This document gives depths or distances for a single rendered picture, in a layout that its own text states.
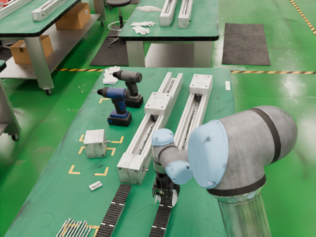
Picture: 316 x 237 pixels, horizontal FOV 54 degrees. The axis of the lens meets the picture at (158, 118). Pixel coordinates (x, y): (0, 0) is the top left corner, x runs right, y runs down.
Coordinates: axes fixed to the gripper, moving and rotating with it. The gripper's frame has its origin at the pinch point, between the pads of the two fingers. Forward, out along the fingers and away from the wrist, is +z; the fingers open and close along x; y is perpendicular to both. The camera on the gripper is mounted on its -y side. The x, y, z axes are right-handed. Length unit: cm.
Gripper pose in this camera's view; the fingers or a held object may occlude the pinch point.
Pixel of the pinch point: (167, 199)
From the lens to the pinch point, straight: 128.3
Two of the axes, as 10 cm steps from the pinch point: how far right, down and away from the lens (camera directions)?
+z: 0.5, 8.1, 5.8
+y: -2.7, 5.7, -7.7
